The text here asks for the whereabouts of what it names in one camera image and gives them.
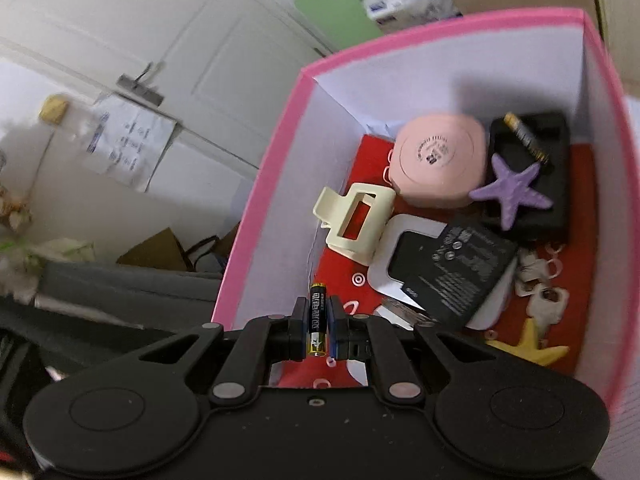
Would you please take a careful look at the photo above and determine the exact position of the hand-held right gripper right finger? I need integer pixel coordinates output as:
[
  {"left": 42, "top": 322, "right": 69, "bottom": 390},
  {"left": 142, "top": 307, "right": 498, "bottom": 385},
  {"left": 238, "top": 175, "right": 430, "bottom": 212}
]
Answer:
[{"left": 330, "top": 297, "right": 503, "bottom": 407}]

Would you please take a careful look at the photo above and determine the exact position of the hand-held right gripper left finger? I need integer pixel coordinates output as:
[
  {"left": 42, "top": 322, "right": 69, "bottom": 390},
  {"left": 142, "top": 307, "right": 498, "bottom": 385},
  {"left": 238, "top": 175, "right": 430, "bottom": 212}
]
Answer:
[{"left": 135, "top": 297, "right": 307, "bottom": 407}]

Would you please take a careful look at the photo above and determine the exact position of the black AA battery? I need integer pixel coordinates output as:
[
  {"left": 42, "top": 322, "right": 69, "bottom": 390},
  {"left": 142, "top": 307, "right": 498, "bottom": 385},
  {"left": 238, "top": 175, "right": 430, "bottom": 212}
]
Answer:
[
  {"left": 503, "top": 112, "right": 551, "bottom": 167},
  {"left": 306, "top": 282, "right": 328, "bottom": 358}
]

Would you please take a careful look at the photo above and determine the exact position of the cream hair claw clip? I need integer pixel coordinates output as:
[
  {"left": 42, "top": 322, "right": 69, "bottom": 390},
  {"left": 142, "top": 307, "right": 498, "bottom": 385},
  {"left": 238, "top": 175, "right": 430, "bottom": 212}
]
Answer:
[{"left": 312, "top": 182, "right": 396, "bottom": 264}]

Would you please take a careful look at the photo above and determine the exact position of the white device black screen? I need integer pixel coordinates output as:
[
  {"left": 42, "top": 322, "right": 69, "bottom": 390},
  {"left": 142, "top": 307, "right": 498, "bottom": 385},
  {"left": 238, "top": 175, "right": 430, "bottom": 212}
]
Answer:
[{"left": 367, "top": 214, "right": 518, "bottom": 331}]

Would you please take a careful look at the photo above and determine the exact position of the yellow starfish toy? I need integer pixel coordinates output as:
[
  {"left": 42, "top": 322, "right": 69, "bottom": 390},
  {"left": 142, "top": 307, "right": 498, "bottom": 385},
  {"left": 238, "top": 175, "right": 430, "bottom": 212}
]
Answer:
[{"left": 484, "top": 316, "right": 571, "bottom": 368}]

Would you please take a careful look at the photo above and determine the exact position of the pink round case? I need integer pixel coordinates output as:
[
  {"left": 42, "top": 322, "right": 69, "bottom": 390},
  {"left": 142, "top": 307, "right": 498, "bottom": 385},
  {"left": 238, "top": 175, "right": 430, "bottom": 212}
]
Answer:
[{"left": 387, "top": 112, "right": 488, "bottom": 208}]

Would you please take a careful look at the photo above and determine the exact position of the silver key bunch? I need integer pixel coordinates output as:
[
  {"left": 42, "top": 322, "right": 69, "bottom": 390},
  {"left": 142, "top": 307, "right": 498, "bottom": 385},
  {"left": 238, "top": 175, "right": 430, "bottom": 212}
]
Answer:
[{"left": 515, "top": 245, "right": 560, "bottom": 297}]

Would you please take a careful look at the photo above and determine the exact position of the purple starfish toy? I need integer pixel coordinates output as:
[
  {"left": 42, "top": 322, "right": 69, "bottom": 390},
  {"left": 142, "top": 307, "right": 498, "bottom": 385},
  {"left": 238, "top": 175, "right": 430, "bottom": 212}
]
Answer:
[{"left": 469, "top": 152, "right": 554, "bottom": 232}]

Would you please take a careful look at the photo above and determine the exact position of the pink cardboard box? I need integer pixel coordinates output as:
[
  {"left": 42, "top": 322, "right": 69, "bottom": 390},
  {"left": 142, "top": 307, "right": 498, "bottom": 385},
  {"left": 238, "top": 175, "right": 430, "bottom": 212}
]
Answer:
[{"left": 211, "top": 7, "right": 631, "bottom": 411}]

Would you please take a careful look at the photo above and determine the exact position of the black rectangular box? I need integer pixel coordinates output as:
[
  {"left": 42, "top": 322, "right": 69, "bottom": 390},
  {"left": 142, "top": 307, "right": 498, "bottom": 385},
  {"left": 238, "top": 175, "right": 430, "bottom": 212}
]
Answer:
[{"left": 482, "top": 111, "right": 571, "bottom": 241}]

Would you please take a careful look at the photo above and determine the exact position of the brown paper bag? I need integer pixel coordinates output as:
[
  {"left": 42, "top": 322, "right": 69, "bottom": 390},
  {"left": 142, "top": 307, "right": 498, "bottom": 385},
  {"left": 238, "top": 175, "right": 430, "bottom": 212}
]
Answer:
[{"left": 116, "top": 227, "right": 193, "bottom": 273}]

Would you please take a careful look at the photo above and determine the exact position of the grey chair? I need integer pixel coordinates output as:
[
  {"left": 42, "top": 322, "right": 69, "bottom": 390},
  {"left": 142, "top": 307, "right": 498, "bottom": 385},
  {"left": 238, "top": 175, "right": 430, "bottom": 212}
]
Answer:
[{"left": 0, "top": 260, "right": 226, "bottom": 396}]

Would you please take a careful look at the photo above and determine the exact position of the white paper notice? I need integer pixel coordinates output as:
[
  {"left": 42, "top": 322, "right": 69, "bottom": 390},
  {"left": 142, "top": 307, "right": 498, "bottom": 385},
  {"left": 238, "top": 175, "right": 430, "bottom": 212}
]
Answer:
[{"left": 82, "top": 92, "right": 178, "bottom": 193}]

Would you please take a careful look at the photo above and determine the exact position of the white door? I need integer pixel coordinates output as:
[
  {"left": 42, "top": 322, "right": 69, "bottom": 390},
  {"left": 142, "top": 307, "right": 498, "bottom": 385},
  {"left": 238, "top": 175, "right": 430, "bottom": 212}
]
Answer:
[{"left": 0, "top": 0, "right": 351, "bottom": 196}]

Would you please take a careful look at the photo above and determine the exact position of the green chair back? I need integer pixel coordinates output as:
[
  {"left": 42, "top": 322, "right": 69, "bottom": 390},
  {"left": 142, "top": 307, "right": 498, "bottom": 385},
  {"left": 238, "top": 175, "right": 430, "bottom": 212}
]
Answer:
[{"left": 294, "top": 0, "right": 386, "bottom": 53}]

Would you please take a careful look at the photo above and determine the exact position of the white plastic bag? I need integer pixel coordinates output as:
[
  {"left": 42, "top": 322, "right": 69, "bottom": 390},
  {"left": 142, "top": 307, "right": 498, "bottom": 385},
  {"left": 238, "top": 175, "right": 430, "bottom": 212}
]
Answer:
[{"left": 357, "top": 0, "right": 461, "bottom": 36}]

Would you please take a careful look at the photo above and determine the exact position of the metal door handle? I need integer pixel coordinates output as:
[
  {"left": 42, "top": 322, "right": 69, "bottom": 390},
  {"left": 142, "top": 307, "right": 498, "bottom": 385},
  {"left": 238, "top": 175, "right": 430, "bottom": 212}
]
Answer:
[{"left": 116, "top": 62, "right": 166, "bottom": 106}]

